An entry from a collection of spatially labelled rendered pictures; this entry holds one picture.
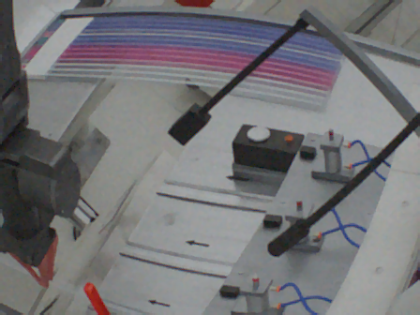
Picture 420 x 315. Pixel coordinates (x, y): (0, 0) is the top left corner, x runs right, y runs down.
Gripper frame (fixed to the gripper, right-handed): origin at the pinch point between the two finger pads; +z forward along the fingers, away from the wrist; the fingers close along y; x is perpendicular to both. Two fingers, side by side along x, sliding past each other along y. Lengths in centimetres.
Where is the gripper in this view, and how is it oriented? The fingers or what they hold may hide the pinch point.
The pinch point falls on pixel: (44, 278)
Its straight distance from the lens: 116.9
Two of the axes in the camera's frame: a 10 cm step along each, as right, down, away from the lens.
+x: -9.1, -1.6, 3.7
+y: 3.9, -6.1, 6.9
